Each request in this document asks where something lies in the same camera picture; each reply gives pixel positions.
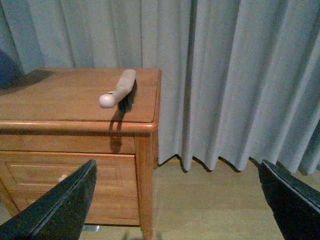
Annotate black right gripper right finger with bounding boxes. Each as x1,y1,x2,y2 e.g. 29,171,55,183
258,160,320,240

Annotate grey curtain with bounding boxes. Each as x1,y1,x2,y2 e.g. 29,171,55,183
0,0,320,174

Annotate lower nightstand drawer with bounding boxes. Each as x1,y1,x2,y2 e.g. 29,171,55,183
9,191,140,226

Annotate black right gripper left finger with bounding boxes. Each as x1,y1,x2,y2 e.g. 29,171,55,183
0,159,97,240

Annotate wooden nightstand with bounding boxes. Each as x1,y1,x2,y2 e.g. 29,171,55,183
0,68,162,240

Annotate nightstand drawer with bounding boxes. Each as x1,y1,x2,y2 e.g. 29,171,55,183
9,191,140,226
0,151,138,196

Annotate upper nightstand drawer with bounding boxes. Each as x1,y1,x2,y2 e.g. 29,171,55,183
0,151,138,196

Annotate beige hand brush black bristles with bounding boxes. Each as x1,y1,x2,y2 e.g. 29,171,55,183
98,69,138,113

